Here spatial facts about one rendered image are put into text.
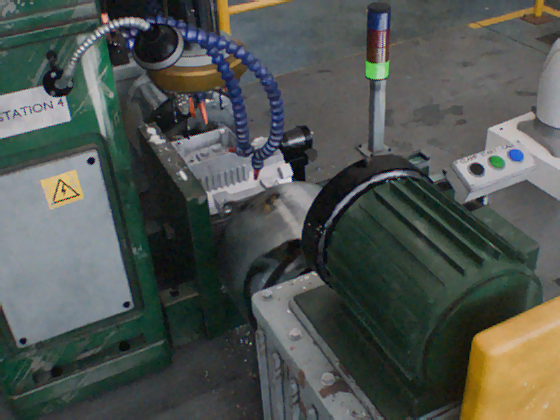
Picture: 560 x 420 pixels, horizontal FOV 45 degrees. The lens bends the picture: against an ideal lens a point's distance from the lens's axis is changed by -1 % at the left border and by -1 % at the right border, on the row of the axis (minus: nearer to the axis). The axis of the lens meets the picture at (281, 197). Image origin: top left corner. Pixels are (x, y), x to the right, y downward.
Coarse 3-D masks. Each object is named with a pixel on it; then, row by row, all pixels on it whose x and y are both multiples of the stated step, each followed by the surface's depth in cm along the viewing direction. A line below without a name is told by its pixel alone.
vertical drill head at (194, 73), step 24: (168, 0) 111; (192, 0) 110; (216, 0) 114; (216, 24) 115; (192, 48) 114; (168, 72) 113; (192, 72) 112; (216, 72) 113; (240, 72) 117; (168, 96) 125
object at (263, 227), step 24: (264, 192) 113; (288, 192) 112; (312, 192) 113; (240, 216) 112; (264, 216) 109; (288, 216) 107; (240, 240) 109; (264, 240) 105; (288, 240) 103; (216, 264) 116; (240, 264) 108; (264, 264) 103; (288, 264) 101; (240, 288) 107; (264, 288) 102
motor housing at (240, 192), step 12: (252, 144) 137; (276, 156) 134; (252, 168) 133; (264, 168) 134; (276, 168) 134; (252, 180) 132; (288, 180) 134; (216, 192) 130; (228, 192) 130; (240, 192) 131; (252, 192) 130; (240, 204) 130; (216, 216) 128; (216, 228) 130; (216, 240) 131
